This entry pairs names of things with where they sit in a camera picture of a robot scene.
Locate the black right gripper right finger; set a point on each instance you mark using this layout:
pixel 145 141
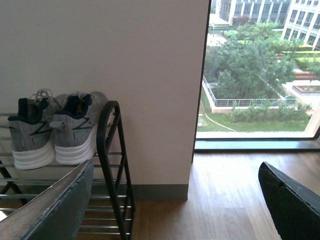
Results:
pixel 294 208

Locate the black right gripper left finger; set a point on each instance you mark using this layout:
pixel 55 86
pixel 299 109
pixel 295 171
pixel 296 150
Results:
pixel 56 213

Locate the grey sneaker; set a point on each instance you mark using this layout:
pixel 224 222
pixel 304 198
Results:
pixel 32 139
pixel 75 127

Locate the black metal shoe rack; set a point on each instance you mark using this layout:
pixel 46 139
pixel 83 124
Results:
pixel 109 214

